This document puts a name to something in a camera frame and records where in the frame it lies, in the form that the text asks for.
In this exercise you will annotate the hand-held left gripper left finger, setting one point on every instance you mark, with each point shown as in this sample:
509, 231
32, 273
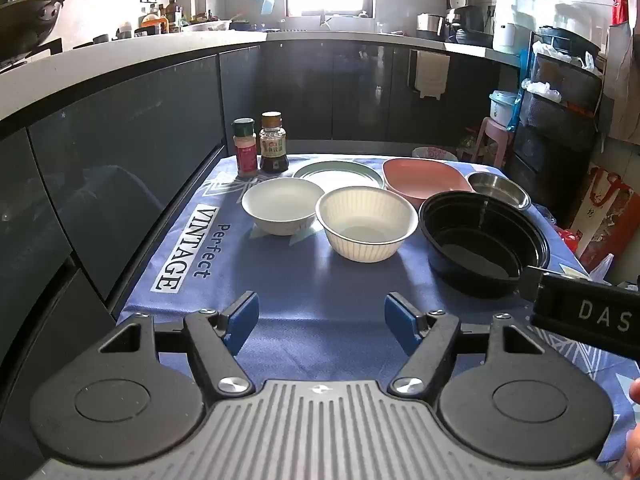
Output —
240, 320

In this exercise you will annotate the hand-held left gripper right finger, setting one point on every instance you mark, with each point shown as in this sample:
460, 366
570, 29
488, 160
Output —
402, 320

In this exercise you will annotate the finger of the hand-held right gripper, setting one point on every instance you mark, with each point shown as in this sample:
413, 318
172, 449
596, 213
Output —
531, 282

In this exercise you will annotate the black plastic bowl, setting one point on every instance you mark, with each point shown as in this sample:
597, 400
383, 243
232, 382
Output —
475, 255

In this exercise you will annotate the pink bowl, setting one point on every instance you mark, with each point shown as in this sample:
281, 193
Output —
425, 177

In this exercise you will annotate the green plate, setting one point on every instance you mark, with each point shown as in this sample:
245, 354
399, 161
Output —
340, 175

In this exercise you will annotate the person's right hand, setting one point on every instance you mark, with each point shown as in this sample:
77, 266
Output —
635, 391

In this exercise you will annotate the blue printed tablecloth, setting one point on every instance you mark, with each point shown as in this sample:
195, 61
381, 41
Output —
310, 290

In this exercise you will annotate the red paper bag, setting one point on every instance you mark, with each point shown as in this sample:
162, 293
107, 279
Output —
605, 215

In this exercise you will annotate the stainless steel bowl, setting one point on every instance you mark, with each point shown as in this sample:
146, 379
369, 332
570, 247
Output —
500, 187

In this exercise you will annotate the cream ribbed bowl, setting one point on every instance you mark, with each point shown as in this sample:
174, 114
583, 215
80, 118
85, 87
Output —
365, 225

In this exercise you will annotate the white smooth bowl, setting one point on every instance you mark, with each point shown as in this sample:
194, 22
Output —
282, 205

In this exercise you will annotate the black storage rack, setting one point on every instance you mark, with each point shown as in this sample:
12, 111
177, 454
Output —
555, 135

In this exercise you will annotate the pink plastic stool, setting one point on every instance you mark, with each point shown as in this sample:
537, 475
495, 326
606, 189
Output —
492, 137

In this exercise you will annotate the trash bin with pink liner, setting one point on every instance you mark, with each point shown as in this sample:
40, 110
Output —
435, 152

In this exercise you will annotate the green-capped spice jar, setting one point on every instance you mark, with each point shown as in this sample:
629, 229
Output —
245, 152

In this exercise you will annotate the small light-blue cooker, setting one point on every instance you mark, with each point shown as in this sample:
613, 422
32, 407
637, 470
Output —
502, 110

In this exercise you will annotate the brown-capped soy sauce bottle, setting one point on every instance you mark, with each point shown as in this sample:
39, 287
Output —
273, 147

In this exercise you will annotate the dark kitchen cabinets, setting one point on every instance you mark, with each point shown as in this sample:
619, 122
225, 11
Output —
150, 135

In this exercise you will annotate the white hanging bin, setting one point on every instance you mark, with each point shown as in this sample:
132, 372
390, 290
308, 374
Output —
432, 75

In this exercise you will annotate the black pot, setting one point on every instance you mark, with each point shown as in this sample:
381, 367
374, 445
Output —
567, 40

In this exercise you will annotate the black coffee maker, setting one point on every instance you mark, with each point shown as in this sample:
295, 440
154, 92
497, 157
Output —
467, 22

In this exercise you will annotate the large white appliance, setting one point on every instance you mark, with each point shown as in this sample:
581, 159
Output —
515, 15

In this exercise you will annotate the steel countertop appliance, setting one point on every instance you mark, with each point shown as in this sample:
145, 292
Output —
430, 25

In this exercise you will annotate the steel basin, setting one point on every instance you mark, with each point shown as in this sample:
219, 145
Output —
207, 25

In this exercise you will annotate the dark glass bottle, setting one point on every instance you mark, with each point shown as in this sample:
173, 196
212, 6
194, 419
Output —
172, 12

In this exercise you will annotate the blue hanging dustpan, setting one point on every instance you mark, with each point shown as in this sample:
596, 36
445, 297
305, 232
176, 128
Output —
267, 2

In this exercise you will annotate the black wok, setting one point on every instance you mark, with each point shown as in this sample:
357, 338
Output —
25, 20

